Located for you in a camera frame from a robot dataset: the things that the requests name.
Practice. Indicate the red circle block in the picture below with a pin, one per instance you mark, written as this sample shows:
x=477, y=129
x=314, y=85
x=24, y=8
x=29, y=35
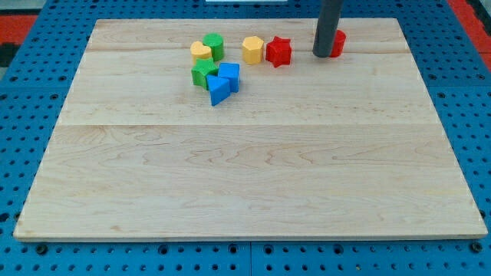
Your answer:
x=338, y=45

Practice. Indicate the green circle block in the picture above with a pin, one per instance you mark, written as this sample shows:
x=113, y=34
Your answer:
x=216, y=43

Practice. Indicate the wooden board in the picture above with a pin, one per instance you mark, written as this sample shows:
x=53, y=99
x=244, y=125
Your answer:
x=349, y=148

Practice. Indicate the blue triangle block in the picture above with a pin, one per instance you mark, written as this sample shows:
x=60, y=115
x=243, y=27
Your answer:
x=219, y=89

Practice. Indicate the blue cube block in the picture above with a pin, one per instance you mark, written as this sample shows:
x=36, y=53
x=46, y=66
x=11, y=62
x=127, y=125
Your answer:
x=231, y=72

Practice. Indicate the green star block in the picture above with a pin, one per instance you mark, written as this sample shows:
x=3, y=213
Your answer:
x=202, y=69

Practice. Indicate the yellow hexagon block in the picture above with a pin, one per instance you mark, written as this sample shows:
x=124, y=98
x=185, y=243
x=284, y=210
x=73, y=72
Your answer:
x=252, y=50

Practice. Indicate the red star block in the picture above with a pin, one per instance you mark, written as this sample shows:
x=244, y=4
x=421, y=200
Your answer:
x=279, y=51

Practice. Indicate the yellow heart block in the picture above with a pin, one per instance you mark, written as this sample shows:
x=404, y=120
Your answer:
x=200, y=51

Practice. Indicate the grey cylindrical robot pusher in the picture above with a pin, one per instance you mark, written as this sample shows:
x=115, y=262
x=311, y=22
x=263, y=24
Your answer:
x=329, y=15

